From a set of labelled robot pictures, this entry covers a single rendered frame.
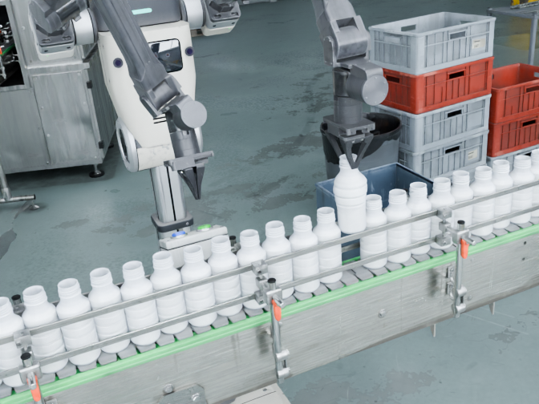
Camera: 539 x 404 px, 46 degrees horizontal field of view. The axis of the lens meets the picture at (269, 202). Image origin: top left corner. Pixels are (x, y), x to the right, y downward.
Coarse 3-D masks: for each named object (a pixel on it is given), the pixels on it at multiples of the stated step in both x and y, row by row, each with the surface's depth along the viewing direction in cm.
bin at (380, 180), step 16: (368, 176) 210; (384, 176) 213; (400, 176) 213; (416, 176) 204; (320, 192) 201; (368, 192) 213; (384, 192) 216; (336, 208) 194; (352, 240) 189; (352, 256) 191
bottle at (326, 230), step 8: (320, 208) 135; (328, 208) 135; (320, 216) 133; (328, 216) 133; (320, 224) 134; (328, 224) 133; (336, 224) 136; (320, 232) 134; (328, 232) 134; (336, 232) 134; (320, 240) 134; (328, 240) 134; (328, 248) 134; (336, 248) 135; (320, 256) 136; (328, 256) 135; (336, 256) 136; (320, 264) 137; (328, 264) 136; (336, 264) 137; (320, 272) 138; (320, 280) 139; (328, 280) 138; (336, 280) 138
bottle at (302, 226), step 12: (300, 216) 133; (300, 228) 131; (300, 240) 131; (312, 240) 131; (312, 252) 132; (300, 264) 133; (312, 264) 133; (300, 276) 134; (300, 288) 135; (312, 288) 135
